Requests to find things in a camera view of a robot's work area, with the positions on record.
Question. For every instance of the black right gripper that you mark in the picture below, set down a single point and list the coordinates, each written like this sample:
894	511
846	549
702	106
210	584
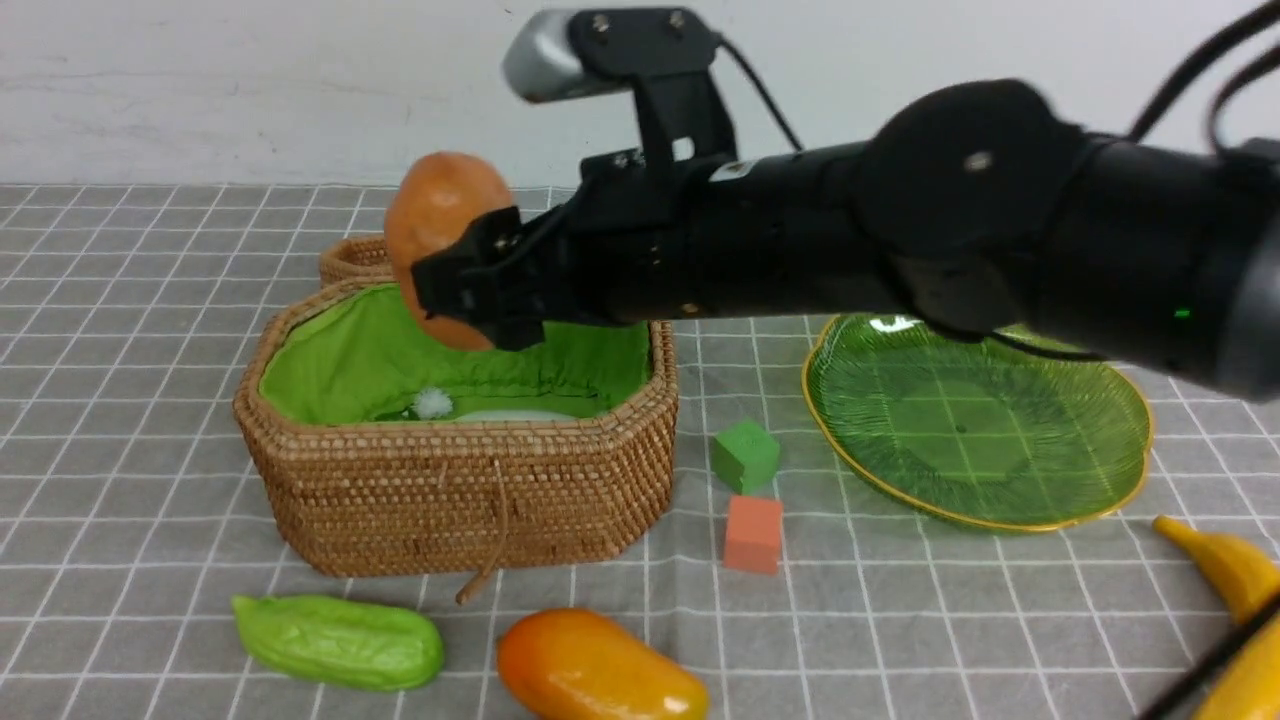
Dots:
766	237

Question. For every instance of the orange-brown toy potato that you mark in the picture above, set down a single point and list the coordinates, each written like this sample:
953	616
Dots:
437	199

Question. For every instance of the orange-yellow toy mango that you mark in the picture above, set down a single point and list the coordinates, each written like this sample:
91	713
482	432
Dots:
578	664

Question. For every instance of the green toy chayote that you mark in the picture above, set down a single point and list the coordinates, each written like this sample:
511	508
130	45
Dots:
328	640

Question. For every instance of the yellow toy banana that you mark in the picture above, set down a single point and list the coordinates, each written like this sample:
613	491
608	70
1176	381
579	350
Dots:
1243	667

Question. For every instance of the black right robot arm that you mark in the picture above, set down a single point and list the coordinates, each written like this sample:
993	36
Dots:
974	209

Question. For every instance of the white toy vegetable in basket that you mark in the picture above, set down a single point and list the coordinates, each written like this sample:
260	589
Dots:
438	404

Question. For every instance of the woven wicker basket lid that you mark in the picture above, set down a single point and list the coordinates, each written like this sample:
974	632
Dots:
354	257

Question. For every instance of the woven wicker basket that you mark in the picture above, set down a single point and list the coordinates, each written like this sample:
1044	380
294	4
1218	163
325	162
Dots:
356	497

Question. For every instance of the green foam cube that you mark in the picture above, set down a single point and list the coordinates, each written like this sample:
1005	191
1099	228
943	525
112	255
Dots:
745	457

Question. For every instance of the wooden basket toggle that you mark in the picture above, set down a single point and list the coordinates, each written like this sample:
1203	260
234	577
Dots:
473	586

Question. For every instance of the orange foam cube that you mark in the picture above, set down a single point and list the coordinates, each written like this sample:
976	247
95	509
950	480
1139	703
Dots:
753	535

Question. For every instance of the green glass leaf plate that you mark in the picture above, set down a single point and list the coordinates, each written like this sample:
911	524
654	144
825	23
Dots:
981	435

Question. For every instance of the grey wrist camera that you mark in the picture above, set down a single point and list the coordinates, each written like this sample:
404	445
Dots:
564	53

